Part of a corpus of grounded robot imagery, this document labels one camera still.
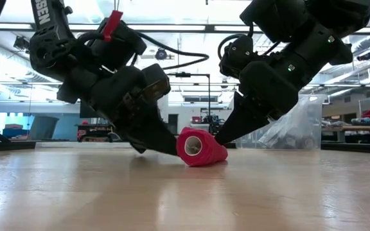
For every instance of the distant robot workstation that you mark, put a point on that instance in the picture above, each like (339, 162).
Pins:
(207, 123)

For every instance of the blue storage crate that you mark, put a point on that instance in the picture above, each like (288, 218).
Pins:
(14, 133)

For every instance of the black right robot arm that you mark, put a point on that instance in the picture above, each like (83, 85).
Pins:
(316, 25)

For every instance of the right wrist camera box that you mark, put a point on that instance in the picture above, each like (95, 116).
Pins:
(236, 54)

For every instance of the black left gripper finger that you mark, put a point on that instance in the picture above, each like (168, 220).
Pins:
(156, 134)

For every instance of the clear plastic storage bin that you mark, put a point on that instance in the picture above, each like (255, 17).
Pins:
(320, 106)

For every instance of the red elastic bandage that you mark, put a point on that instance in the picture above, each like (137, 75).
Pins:
(210, 154)

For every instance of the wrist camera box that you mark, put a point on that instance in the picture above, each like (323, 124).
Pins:
(156, 81)
(236, 54)

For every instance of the black overhead stand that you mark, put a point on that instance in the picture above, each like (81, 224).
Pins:
(209, 96)

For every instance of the black ceiling-mounted camera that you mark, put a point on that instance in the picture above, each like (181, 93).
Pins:
(21, 43)

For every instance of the clear bags with black items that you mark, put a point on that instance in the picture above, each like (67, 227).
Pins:
(287, 134)

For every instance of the grey waste can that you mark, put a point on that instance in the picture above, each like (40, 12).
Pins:
(43, 128)

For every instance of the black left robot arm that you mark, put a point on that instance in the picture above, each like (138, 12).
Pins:
(48, 48)

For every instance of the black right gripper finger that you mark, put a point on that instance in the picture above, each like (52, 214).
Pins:
(243, 122)

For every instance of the long wooden work table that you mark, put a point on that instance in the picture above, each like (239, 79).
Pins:
(365, 128)

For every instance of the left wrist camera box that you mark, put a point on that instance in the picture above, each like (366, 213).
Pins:
(156, 81)

